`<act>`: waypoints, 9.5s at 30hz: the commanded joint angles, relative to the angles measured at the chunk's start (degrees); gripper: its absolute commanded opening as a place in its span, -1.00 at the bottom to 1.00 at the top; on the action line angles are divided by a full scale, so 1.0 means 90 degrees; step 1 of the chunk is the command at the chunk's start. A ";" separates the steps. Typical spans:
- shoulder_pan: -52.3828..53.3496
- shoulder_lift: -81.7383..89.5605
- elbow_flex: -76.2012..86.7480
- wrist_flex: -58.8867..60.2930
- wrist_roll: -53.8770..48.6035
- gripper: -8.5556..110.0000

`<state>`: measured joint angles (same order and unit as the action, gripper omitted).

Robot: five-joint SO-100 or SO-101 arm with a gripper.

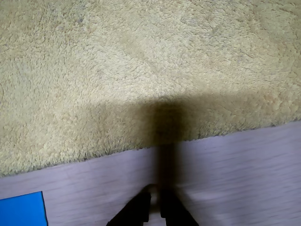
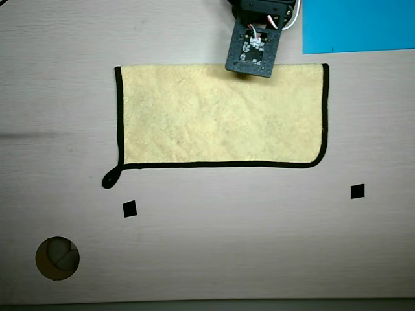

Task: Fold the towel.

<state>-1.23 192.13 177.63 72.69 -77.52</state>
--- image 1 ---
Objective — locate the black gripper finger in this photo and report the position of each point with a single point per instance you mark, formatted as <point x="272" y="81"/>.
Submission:
<point x="137" y="209"/>
<point x="174" y="209"/>

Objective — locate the yellow towel with black trim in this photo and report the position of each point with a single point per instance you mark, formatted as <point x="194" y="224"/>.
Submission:
<point x="145" y="70"/>

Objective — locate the blue paper sheet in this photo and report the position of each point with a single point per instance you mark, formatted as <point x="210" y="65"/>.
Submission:
<point x="21" y="209"/>

